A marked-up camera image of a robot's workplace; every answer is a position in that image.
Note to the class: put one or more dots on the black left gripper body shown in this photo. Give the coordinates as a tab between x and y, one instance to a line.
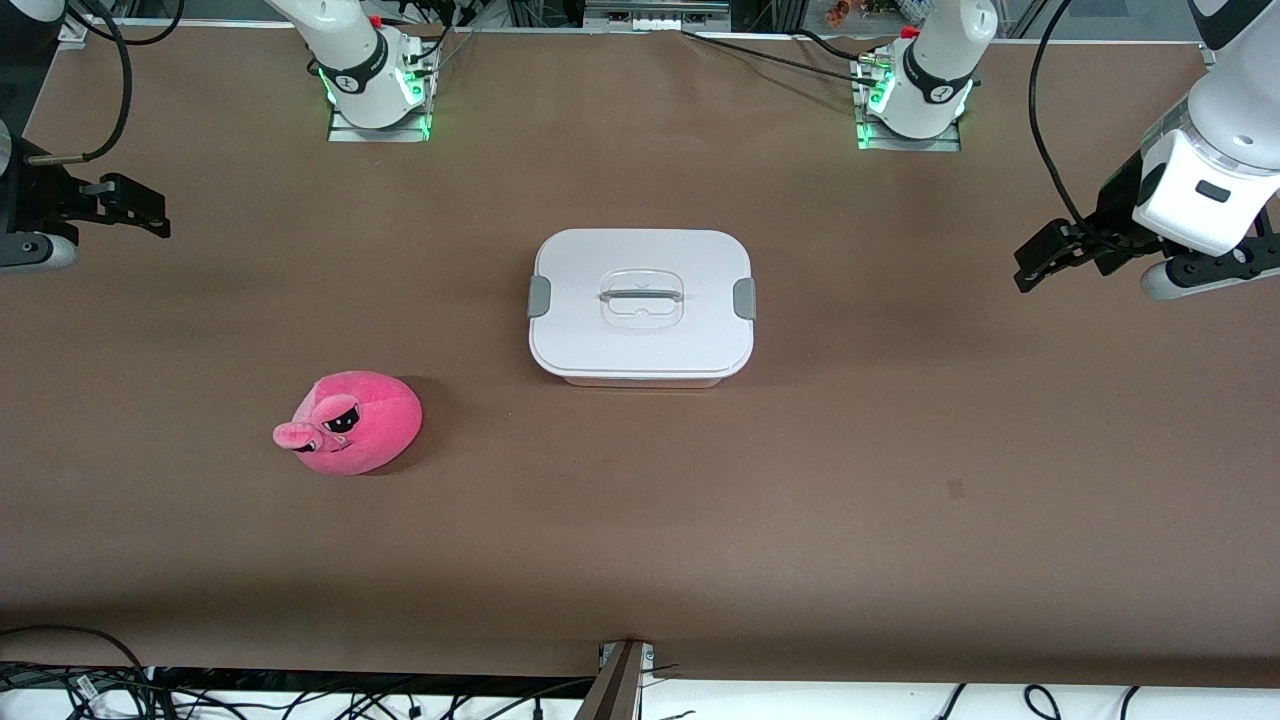
1110	222

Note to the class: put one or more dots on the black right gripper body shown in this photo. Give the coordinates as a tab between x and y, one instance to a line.
42	197

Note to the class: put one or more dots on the pink plush toy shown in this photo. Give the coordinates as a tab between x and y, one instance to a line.
380	420

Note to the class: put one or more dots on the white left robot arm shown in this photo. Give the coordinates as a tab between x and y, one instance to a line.
940	60

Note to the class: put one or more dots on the translucent pinkish box base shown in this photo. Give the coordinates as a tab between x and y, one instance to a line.
640	382

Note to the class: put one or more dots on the grey metal box with ports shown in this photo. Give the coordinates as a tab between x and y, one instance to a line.
655	15

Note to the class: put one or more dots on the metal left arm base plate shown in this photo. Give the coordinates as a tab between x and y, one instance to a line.
905	144

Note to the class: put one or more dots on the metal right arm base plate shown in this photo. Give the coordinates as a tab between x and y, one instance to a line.
380	134

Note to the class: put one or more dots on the aluminium table edge rail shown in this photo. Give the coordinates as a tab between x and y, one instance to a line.
600	28

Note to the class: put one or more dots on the small metal bracket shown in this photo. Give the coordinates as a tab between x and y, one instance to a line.
647	662

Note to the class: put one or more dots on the brown wooden post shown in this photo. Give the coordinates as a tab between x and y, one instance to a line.
610	695

